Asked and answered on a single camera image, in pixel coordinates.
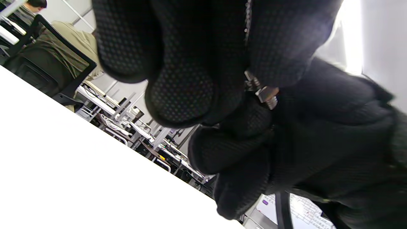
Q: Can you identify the person's right hand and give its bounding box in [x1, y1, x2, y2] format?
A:
[187, 57, 407, 229]

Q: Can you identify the white keyboard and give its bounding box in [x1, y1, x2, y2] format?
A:
[254, 192, 336, 229]

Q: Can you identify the brown desk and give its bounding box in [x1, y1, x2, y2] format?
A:
[138, 140, 174, 167]

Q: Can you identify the silver screw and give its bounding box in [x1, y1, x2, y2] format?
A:
[244, 71, 262, 93]

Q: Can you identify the black office chair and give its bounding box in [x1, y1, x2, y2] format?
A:
[3, 14, 98, 107]

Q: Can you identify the person's left hand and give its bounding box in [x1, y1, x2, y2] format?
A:
[92, 0, 344, 128]

